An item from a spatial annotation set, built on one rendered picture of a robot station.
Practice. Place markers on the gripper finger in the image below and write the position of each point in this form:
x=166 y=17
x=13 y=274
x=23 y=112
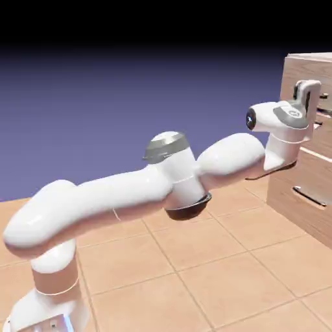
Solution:
x=317 y=125
x=324 y=96

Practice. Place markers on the light wood cabinet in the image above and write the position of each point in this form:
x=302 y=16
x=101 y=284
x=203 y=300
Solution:
x=311 y=56

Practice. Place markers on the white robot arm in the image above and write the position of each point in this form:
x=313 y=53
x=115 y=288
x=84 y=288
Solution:
x=109 y=197

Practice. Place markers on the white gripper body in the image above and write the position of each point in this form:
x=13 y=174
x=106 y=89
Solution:
x=315 y=103

